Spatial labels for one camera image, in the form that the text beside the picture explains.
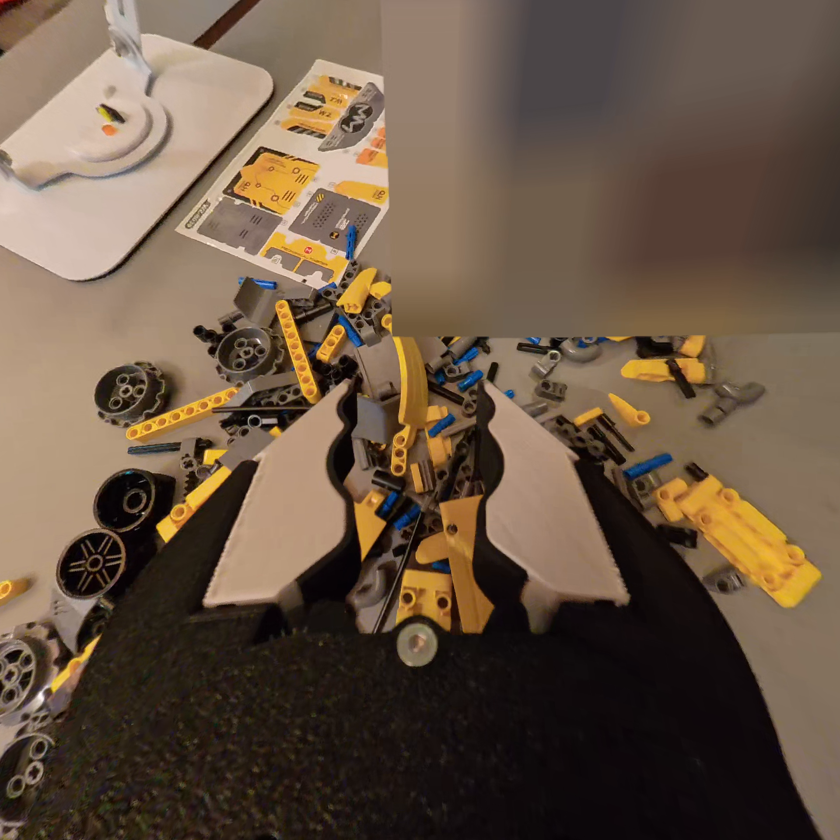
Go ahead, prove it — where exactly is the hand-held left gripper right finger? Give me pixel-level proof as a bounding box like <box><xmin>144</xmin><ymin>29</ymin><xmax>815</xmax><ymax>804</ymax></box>
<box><xmin>472</xmin><ymin>381</ymin><xmax>632</xmax><ymax>634</ymax></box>

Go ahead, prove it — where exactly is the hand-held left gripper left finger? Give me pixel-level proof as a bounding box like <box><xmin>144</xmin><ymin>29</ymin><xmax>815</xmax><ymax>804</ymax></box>
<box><xmin>202</xmin><ymin>379</ymin><xmax>363</xmax><ymax>614</ymax></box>

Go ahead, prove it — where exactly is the pile of building brick parts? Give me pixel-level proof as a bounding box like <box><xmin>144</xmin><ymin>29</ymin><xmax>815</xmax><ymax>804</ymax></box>
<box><xmin>125</xmin><ymin>226</ymin><xmax>749</xmax><ymax>636</ymax></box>

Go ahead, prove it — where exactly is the yellow pointed panel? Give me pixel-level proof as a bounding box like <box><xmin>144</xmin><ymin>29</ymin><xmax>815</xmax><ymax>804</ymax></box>
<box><xmin>607</xmin><ymin>392</ymin><xmax>652</xmax><ymax>427</ymax></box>

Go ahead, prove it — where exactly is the long yellow holed beam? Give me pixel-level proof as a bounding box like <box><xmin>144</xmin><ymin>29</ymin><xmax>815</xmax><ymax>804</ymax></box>
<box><xmin>274</xmin><ymin>300</ymin><xmax>322</xmax><ymax>403</ymax></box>
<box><xmin>125</xmin><ymin>386</ymin><xmax>241</xmax><ymax>442</ymax></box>

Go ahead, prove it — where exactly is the black rubber tyre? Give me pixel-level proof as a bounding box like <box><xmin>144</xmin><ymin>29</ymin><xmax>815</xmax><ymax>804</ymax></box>
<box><xmin>94</xmin><ymin>469</ymin><xmax>177</xmax><ymax>534</ymax></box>

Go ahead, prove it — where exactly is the dark grey wheel hub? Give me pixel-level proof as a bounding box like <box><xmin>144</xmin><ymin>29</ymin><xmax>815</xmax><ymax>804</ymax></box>
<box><xmin>0</xmin><ymin>633</ymin><xmax>58</xmax><ymax>721</ymax></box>
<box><xmin>0</xmin><ymin>731</ymin><xmax>58</xmax><ymax>823</ymax></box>
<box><xmin>94</xmin><ymin>362</ymin><xmax>170</xmax><ymax>429</ymax></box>
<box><xmin>213</xmin><ymin>325</ymin><xmax>287</xmax><ymax>386</ymax></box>

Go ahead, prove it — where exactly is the yellow black connector assembly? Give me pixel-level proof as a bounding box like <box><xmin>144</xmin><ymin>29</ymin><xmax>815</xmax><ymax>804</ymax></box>
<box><xmin>620</xmin><ymin>354</ymin><xmax>711</xmax><ymax>400</ymax></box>

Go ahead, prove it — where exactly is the black spoked wheel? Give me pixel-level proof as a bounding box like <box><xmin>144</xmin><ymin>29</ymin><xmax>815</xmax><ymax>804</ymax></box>
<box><xmin>56</xmin><ymin>528</ymin><xmax>130</xmax><ymax>601</ymax></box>

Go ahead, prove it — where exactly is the yellow flat panel assembly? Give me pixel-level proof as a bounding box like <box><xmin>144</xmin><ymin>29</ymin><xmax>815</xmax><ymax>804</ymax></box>
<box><xmin>655</xmin><ymin>474</ymin><xmax>823</xmax><ymax>609</ymax></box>

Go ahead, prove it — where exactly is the grey angled connector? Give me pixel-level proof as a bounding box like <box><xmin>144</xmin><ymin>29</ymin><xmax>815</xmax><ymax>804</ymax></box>
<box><xmin>699</xmin><ymin>381</ymin><xmax>766</xmax><ymax>426</ymax></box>

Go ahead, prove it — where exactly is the light grey fairing panel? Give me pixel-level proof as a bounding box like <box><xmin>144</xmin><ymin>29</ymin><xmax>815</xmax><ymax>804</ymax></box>
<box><xmin>46</xmin><ymin>586</ymin><xmax>114</xmax><ymax>652</ymax></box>

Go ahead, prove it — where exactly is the yellow grey sticker sheet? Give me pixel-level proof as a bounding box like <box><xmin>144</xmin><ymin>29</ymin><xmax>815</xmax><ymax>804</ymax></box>
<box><xmin>176</xmin><ymin>59</ymin><xmax>391</xmax><ymax>291</ymax></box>

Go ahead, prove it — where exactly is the white book stand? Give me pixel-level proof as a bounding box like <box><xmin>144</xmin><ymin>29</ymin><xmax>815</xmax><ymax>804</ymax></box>
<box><xmin>0</xmin><ymin>0</ymin><xmax>274</xmax><ymax>283</ymax></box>

